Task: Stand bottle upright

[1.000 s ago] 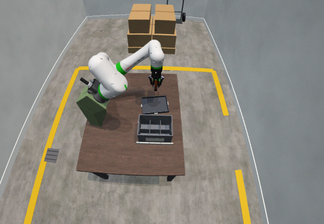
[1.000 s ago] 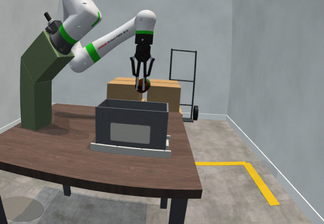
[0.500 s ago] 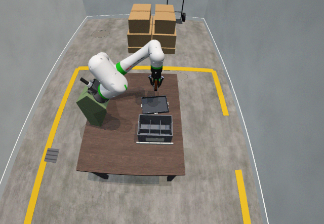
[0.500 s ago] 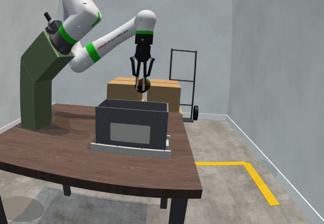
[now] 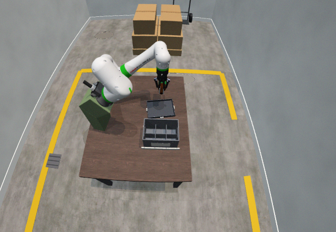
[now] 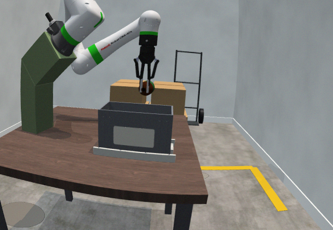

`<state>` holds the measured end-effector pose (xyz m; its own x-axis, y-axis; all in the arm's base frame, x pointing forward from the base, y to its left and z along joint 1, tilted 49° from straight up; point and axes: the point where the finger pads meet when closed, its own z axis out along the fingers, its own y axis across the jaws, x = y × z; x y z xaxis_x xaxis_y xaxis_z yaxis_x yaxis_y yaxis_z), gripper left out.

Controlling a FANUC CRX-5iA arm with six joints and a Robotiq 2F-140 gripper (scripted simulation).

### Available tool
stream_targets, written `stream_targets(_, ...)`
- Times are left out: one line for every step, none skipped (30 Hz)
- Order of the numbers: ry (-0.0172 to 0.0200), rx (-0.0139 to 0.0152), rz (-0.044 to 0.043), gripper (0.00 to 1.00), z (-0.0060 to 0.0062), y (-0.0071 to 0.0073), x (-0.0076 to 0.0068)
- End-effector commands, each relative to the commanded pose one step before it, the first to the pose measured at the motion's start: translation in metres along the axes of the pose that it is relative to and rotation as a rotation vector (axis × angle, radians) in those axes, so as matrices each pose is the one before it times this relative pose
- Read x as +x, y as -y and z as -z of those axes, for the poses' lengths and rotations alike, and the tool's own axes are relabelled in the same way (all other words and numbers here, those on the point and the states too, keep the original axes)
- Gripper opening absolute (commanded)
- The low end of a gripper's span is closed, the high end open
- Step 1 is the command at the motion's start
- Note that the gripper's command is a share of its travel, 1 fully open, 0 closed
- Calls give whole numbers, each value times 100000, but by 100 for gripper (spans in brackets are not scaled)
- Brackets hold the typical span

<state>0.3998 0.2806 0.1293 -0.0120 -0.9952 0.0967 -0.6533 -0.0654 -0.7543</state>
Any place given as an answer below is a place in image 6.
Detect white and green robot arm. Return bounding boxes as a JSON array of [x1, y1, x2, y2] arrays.
[[45, 0, 161, 75]]

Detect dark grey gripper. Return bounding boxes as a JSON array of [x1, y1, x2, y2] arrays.
[[134, 46, 160, 93]]

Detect dark grey open-top crate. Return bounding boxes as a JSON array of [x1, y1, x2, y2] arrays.
[[98, 101, 173, 154]]

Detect orange bottle with green base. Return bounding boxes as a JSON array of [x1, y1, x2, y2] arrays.
[[141, 81, 155, 96]]

